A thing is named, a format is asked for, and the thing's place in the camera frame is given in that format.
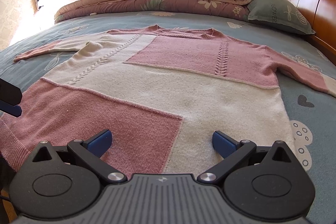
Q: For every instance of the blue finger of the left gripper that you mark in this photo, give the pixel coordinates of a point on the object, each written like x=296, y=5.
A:
x=10, y=98

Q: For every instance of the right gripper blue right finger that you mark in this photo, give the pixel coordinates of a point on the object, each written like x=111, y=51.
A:
x=235, y=155

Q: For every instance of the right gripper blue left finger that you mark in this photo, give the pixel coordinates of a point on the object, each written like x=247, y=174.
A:
x=87, y=153

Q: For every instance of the pink and cream knit sweater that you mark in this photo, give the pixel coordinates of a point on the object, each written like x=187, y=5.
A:
x=162, y=93

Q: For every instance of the blue floral bed sheet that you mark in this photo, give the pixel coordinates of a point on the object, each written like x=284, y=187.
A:
x=311, y=113

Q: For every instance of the white power strip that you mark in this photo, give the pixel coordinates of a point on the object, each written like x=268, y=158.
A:
x=37, y=5

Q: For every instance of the blue-green flowers pillow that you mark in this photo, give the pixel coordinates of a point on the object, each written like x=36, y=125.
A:
x=279, y=14

